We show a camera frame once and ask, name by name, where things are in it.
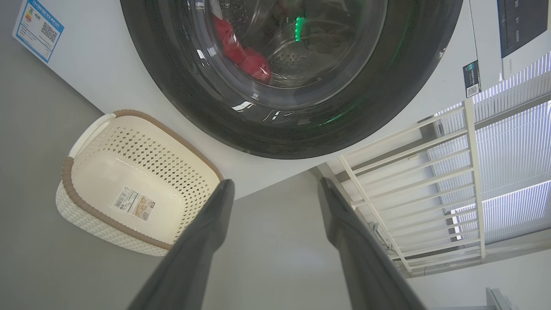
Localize cream laundry basket brown rim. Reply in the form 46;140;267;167
55;109;225;257

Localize blue energy label sticker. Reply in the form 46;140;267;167
12;0;65;64

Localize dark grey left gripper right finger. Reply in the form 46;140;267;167
318;177;427;310

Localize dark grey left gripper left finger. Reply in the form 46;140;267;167
127;179;235;310

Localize red and white garment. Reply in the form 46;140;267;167
213;15;272;84

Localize small black QR sticker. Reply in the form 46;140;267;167
463;60;481;98

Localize white washing machine body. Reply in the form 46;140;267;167
12;0;504;201

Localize white metal railing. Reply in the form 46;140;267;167
338;98;487;278

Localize printed product label sticker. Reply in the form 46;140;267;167
113;186;156;222

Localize stainless steel washing machine drum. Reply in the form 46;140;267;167
194;0;388;108

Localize black round glass washer door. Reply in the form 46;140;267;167
120;0;463;160

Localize white window blinds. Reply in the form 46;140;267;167
428;52;551;246

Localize white board with dark panel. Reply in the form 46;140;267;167
497;0;551;81

